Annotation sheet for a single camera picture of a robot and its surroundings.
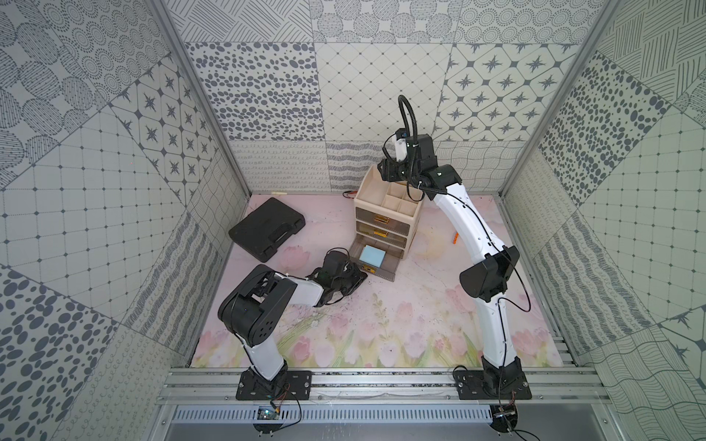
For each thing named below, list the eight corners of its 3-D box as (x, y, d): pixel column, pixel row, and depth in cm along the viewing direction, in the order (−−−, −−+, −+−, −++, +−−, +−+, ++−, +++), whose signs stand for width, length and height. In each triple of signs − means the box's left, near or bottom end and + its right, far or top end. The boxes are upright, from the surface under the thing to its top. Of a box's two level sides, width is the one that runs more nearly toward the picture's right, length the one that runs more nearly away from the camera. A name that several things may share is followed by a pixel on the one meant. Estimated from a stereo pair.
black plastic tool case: (233, 241, 107) (227, 232, 102) (275, 205, 119) (271, 196, 114) (266, 264, 100) (261, 255, 96) (307, 224, 112) (305, 215, 108)
